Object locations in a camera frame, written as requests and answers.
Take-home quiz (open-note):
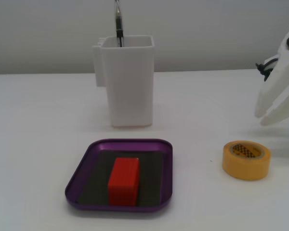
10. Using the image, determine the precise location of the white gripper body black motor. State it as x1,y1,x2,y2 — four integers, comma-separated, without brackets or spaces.
276,27,289,66

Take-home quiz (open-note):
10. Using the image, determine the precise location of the black red gripper cable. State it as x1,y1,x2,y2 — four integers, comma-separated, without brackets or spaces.
255,14,289,82

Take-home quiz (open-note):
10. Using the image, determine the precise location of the white rectangular plastic container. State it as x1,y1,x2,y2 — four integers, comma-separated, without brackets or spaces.
92,35,155,128

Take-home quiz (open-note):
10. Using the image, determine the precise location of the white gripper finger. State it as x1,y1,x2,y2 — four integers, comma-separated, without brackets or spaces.
260,85,289,127
254,60,289,118

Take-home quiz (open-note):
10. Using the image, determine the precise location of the red rectangular block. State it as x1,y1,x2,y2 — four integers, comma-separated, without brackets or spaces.
107,157,140,207

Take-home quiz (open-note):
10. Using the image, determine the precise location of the black clear ballpoint pen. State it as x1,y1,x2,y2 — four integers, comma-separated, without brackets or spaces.
114,0,124,48

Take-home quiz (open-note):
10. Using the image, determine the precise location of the purple metal tray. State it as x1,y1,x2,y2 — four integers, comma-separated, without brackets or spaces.
65,138,173,213

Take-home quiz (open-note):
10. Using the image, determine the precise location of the dark grey tray liner mat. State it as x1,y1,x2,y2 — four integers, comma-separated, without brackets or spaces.
80,150,165,207

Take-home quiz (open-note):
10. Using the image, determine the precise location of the yellow tape roll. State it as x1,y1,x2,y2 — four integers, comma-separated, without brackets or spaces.
222,141,272,181

